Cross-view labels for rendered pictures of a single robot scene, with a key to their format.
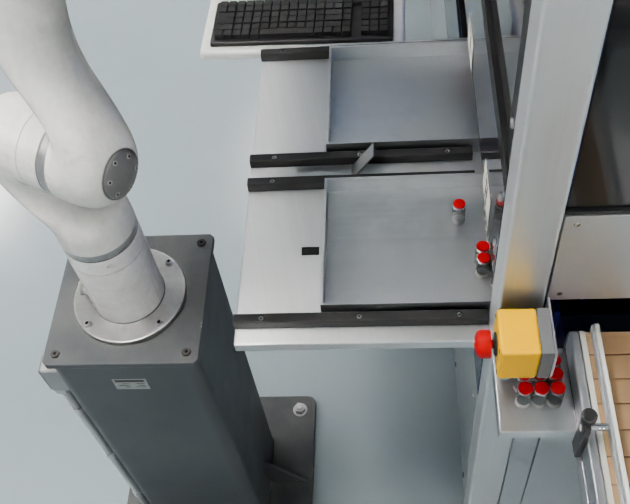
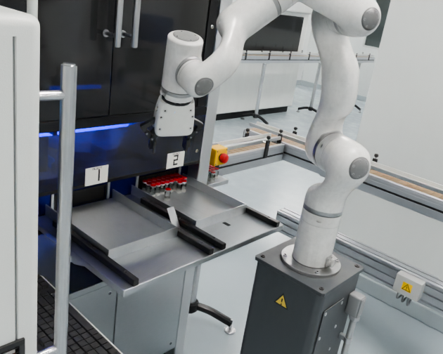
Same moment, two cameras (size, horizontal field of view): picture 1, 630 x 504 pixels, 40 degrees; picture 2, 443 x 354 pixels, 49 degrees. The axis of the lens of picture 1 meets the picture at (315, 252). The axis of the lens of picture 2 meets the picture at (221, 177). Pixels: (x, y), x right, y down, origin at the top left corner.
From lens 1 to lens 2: 2.36 m
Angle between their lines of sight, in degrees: 101
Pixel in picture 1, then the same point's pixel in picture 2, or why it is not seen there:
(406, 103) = (115, 227)
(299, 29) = (71, 310)
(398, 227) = (188, 209)
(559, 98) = not seen: hidden behind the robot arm
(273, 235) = (233, 234)
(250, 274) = (257, 232)
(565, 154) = not seen: hidden behind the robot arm
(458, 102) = (98, 215)
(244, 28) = (93, 339)
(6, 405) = not seen: outside the picture
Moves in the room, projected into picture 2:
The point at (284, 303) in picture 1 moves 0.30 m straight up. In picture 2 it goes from (253, 220) to (268, 140)
